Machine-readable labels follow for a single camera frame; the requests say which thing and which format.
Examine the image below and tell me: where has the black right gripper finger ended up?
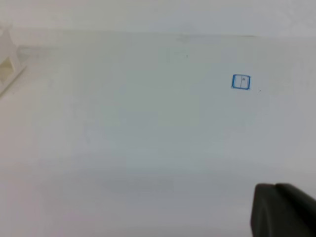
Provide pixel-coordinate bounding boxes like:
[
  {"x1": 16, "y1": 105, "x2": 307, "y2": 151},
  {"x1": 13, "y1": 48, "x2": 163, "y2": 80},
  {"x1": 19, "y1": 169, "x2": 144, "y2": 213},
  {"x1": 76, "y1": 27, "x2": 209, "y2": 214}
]
[{"x1": 250, "y1": 183, "x2": 316, "y2": 237}]

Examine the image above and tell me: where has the white test tube rack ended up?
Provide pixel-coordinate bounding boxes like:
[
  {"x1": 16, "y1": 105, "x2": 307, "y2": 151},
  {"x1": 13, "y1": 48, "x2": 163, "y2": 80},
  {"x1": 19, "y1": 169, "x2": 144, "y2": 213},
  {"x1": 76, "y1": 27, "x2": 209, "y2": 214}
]
[{"x1": 0, "y1": 26, "x2": 26, "y2": 95}]

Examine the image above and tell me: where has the blue square table marker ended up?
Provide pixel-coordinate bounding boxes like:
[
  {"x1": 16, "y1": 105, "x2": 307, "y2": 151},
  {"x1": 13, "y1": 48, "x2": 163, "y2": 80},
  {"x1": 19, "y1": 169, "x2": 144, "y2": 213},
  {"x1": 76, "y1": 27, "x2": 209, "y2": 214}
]
[{"x1": 231, "y1": 74, "x2": 251, "y2": 90}]

